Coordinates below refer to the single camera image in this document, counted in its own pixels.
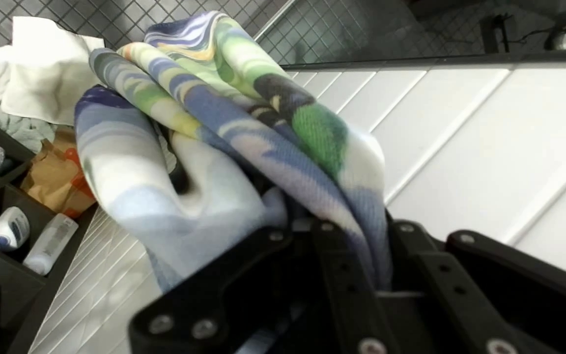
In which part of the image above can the clear small bottle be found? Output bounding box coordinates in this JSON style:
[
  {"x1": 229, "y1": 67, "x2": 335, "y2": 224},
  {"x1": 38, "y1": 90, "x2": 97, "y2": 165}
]
[{"x1": 24, "y1": 214, "x2": 79, "y2": 275}]

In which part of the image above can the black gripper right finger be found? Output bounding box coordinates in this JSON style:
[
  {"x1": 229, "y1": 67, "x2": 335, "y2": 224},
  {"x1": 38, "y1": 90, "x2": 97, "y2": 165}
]
[{"x1": 388, "y1": 220, "x2": 566, "y2": 354}]

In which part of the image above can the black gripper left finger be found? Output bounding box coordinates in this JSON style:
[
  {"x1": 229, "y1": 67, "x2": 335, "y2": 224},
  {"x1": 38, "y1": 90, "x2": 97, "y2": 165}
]
[{"x1": 126, "y1": 218, "x2": 398, "y2": 354}]

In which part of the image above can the white crumpled cloth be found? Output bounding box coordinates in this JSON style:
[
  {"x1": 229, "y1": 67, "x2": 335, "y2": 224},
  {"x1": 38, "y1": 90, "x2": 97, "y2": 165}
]
[{"x1": 0, "y1": 16, "x2": 105, "y2": 153}]

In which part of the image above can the black shelf unit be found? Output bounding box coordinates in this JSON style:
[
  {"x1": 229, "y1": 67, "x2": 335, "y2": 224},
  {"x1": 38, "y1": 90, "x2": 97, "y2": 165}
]
[{"x1": 0, "y1": 130, "x2": 97, "y2": 354}]

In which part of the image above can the white small tube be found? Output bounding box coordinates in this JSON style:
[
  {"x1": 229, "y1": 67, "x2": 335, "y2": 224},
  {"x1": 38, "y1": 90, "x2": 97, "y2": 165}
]
[{"x1": 0, "y1": 206, "x2": 30, "y2": 250}]

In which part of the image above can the colourful bath towel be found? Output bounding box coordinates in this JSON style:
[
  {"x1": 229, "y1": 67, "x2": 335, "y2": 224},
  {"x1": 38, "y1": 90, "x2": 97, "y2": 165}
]
[{"x1": 75, "y1": 12, "x2": 394, "y2": 297}]

